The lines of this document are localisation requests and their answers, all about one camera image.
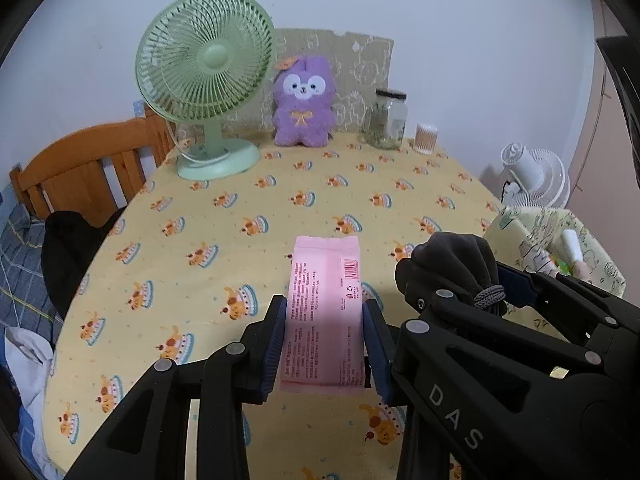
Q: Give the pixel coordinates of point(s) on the glass jar with lid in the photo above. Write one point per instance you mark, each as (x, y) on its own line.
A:
(386, 119)

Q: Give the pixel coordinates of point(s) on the patterned fabric storage box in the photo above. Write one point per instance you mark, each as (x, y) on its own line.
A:
(528, 238)

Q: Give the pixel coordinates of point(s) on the cotton swab container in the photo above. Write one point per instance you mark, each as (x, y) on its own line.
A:
(426, 138)

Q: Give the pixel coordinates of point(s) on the black garment on chair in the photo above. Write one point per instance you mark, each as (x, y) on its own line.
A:
(69, 245)

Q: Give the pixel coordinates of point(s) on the green desk fan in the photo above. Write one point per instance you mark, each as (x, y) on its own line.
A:
(197, 62)

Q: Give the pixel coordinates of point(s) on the blue plaid bedding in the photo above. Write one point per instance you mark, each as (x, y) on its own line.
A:
(24, 299)

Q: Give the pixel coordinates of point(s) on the beige door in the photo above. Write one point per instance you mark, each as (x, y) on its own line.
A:
(604, 193)

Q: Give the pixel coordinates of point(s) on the pink tissue pack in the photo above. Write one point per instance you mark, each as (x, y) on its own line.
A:
(323, 340)

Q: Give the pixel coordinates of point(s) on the wooden chair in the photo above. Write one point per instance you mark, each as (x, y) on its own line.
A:
(69, 173)

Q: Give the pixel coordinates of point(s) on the purple plush bunny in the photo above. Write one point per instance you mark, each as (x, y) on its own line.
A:
(303, 93)

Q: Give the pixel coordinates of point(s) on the beige patterned board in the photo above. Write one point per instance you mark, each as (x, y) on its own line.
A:
(360, 64)

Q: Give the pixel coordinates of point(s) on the yellow cake-print tablecloth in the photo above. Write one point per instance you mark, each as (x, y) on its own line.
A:
(189, 264)

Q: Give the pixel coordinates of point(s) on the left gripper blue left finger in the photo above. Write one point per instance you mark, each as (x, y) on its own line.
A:
(271, 343)

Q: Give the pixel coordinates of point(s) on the green tissue pack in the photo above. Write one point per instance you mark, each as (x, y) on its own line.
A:
(562, 266)

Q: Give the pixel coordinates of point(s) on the black drawstring pouch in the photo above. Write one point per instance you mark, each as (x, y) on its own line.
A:
(461, 263)

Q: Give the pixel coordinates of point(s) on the white cloth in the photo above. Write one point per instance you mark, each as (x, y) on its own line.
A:
(572, 246)

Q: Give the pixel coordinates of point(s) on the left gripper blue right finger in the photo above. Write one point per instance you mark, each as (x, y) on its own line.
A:
(381, 343)

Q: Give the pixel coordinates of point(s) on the white floor fan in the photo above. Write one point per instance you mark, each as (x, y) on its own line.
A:
(535, 177)

